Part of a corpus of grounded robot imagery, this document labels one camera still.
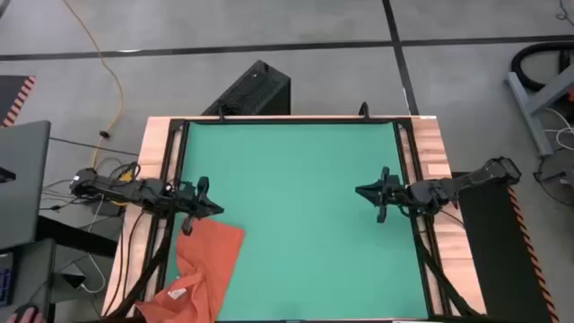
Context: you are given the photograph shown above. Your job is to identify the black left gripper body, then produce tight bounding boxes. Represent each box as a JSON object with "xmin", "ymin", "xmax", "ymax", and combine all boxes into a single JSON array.
[{"xmin": 170, "ymin": 176, "xmax": 212, "ymax": 237}]

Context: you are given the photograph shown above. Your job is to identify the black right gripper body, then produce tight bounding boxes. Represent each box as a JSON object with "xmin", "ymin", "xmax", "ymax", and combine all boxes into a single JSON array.
[{"xmin": 375, "ymin": 166, "xmax": 412, "ymax": 224}]

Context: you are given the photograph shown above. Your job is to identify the orange towel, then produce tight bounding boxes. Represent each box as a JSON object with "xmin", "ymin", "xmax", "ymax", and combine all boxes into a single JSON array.
[{"xmin": 134, "ymin": 217, "xmax": 247, "ymax": 323}]

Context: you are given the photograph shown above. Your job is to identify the green table mat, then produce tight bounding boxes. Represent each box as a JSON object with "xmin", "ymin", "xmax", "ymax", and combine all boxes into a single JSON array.
[{"xmin": 160, "ymin": 120, "xmax": 431, "ymax": 322}]

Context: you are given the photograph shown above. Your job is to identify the black mat orange striped edge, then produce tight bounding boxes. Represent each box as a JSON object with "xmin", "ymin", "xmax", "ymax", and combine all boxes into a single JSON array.
[
  {"xmin": 450, "ymin": 171, "xmax": 561, "ymax": 323},
  {"xmin": 0, "ymin": 74, "xmax": 37, "ymax": 129}
]

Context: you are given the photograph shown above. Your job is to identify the black perforated computer tower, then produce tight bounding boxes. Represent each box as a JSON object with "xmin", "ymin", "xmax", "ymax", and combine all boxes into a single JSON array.
[{"xmin": 201, "ymin": 59, "xmax": 291, "ymax": 117}]

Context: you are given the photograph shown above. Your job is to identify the grey desk panel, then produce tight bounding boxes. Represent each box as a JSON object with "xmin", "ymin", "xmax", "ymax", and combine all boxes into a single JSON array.
[
  {"xmin": 0, "ymin": 119, "xmax": 52, "ymax": 251},
  {"xmin": 0, "ymin": 237, "xmax": 57, "ymax": 315}
]

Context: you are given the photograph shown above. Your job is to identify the grey metal stand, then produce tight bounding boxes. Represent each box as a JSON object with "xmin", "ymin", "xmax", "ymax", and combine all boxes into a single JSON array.
[{"xmin": 505, "ymin": 62, "xmax": 574, "ymax": 157}]

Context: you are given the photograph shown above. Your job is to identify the person's hand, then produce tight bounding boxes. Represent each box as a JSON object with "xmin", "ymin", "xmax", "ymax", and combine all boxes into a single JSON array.
[{"xmin": 5, "ymin": 308, "xmax": 47, "ymax": 323}]

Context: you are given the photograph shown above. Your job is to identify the black computer mouse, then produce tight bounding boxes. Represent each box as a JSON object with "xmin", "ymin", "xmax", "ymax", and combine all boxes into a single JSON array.
[{"xmin": 14, "ymin": 303, "xmax": 40, "ymax": 320}]

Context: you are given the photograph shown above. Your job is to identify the blue keypad device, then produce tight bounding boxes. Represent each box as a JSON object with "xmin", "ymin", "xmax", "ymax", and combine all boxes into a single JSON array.
[{"xmin": 0, "ymin": 253, "xmax": 13, "ymax": 307}]

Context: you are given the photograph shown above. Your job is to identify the black metal table frame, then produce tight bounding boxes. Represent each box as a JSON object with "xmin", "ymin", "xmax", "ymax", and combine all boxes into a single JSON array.
[{"xmin": 103, "ymin": 116, "xmax": 488, "ymax": 323}]

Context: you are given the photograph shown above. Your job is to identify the white charging cable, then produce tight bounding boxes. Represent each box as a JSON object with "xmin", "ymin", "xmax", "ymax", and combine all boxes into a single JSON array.
[{"xmin": 60, "ymin": 253, "xmax": 108, "ymax": 295}]

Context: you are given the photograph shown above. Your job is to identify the yellow floor cable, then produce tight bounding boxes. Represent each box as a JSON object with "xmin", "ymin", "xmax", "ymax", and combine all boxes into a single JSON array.
[{"xmin": 61, "ymin": 0, "xmax": 135, "ymax": 183}]

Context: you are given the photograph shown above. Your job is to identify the black hose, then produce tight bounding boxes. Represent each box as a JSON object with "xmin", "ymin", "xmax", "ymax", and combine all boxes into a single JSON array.
[{"xmin": 510, "ymin": 40, "xmax": 574, "ymax": 93}]

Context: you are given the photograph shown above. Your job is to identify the thin black cable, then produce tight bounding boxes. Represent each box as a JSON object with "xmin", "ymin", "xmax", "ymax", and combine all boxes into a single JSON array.
[{"xmin": 555, "ymin": 0, "xmax": 574, "ymax": 22}]

